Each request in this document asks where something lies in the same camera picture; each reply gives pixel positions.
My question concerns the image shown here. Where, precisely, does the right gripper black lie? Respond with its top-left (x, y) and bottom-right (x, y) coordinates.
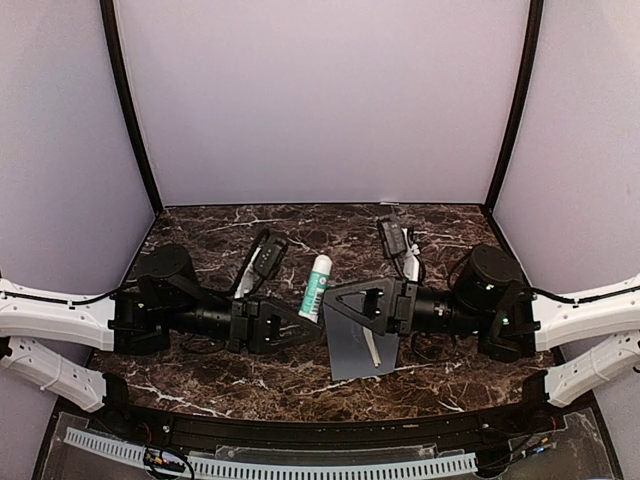
top-left (321, 275), bottom-right (487, 338)

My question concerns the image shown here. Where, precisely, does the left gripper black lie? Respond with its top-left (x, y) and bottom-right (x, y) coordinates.
top-left (163, 293), bottom-right (325, 357)

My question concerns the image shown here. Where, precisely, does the beige letter paper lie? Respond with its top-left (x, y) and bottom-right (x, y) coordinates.
top-left (363, 327), bottom-right (382, 368)

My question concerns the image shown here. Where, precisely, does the grey envelope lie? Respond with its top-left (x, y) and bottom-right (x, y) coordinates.
top-left (323, 306), bottom-right (399, 382)

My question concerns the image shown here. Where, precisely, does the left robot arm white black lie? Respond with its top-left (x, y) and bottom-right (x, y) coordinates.
top-left (1, 244), bottom-right (322, 436)

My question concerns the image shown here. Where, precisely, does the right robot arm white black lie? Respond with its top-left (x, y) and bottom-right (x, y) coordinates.
top-left (324, 244), bottom-right (639, 434)

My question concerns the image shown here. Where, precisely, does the small electronics board with leds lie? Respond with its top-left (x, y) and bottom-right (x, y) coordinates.
top-left (143, 450), bottom-right (185, 472)

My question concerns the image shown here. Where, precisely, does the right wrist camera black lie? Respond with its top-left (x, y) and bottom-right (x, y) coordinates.
top-left (377, 215), bottom-right (426, 283)

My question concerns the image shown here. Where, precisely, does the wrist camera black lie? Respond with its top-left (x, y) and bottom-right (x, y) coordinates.
top-left (232, 228), bottom-right (289, 299)
top-left (377, 215), bottom-right (426, 283)

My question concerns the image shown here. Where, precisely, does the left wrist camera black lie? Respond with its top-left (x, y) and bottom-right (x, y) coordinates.
top-left (232, 228), bottom-right (289, 299)

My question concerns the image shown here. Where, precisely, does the white slotted cable duct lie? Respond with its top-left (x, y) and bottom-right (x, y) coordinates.
top-left (63, 427), bottom-right (478, 479)

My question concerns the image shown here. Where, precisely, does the black front table rail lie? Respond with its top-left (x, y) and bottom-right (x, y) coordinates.
top-left (89, 403), bottom-right (566, 452)

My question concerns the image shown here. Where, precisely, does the black right frame post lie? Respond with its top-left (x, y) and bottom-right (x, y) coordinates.
top-left (483, 0), bottom-right (544, 216)

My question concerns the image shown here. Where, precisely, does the black frame post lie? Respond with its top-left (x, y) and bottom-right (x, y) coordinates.
top-left (99, 0), bottom-right (164, 216)
top-left (483, 0), bottom-right (544, 216)

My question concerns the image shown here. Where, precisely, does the black left frame post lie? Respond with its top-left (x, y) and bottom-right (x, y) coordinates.
top-left (99, 0), bottom-right (164, 216)

